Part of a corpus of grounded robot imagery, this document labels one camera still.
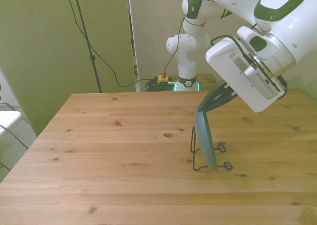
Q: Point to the blue round plate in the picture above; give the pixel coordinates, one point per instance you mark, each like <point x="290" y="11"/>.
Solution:
<point x="205" y="140"/>

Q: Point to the beige partition panel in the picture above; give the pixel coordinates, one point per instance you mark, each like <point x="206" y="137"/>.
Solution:
<point x="153" y="24"/>
<point x="44" y="41"/>

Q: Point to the black camera stand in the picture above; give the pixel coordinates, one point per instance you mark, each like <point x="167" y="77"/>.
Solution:
<point x="85" y="36"/>

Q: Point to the yellow emergency stop box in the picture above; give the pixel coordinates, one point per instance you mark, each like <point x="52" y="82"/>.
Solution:
<point x="163" y="78"/>

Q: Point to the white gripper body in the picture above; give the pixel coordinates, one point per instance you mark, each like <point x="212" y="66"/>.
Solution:
<point x="229" y="71"/>

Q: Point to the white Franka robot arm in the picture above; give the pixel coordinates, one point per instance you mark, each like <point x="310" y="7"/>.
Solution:
<point x="277" y="14"/>

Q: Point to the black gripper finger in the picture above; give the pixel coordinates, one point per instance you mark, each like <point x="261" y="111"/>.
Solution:
<point x="211" y="93"/>
<point x="223" y="97"/>

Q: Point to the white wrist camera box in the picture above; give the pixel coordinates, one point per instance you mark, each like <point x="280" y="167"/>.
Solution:
<point x="262" y="82"/>

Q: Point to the white metal-frame chair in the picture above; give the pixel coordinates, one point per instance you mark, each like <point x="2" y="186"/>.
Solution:
<point x="7" y="119"/>

